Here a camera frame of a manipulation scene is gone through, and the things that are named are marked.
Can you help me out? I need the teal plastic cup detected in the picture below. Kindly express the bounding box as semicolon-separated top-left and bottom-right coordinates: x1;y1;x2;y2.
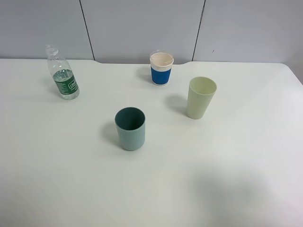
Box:
115;107;146;151

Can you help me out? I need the clear bottle green label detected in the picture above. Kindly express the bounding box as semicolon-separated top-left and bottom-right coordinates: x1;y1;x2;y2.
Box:
45;44;80;100

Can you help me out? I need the blue sleeved paper cup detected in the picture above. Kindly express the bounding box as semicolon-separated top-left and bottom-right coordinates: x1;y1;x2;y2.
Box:
150;50;174;86

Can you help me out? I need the pale green tall cup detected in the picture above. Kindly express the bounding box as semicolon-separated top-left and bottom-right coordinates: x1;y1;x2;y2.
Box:
187;77;217;120

